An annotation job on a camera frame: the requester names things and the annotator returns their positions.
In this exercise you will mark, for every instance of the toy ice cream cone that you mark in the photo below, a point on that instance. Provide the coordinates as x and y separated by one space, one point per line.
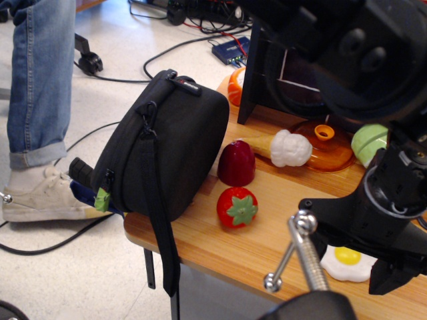
282 148

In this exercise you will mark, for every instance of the black zipper bag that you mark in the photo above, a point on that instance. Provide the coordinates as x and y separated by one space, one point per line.
159 155

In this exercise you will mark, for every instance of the black tiled shelf unit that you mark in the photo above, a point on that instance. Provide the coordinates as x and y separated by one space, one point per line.
279 79

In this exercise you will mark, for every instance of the toy fried egg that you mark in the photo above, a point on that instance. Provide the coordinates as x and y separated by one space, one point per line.
346 264

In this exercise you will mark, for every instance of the black chair caster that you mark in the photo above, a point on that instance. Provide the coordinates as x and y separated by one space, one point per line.
89 62

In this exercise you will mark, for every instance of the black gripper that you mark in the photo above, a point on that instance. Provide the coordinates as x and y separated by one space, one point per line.
377 218

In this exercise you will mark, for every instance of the black clamp base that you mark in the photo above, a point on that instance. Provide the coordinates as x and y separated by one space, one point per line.
314 305

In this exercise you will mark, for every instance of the blue network switch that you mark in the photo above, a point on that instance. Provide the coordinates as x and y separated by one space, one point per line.
232 51

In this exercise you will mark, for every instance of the blue clamp with black handle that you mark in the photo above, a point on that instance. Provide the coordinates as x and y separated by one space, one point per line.
80 174

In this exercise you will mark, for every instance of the orange glass lid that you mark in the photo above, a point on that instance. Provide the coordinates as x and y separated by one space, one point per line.
331 146

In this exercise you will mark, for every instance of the red toy strawberry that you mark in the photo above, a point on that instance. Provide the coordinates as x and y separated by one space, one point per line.
237 207

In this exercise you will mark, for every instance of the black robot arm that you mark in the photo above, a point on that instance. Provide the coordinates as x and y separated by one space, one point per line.
369 58

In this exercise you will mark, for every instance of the orange toy fruit slice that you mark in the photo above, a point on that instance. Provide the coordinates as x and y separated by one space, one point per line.
231 87

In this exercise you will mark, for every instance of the green toy cabbage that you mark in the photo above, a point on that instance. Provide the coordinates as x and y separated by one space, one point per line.
367 140

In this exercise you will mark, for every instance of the white sneaker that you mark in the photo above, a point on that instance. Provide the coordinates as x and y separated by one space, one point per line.
44 194

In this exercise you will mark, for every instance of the person leg in jeans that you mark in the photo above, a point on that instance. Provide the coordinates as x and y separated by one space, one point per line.
42 68

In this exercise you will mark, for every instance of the dark red toy fruit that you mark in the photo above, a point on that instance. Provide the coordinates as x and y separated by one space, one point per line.
237 164

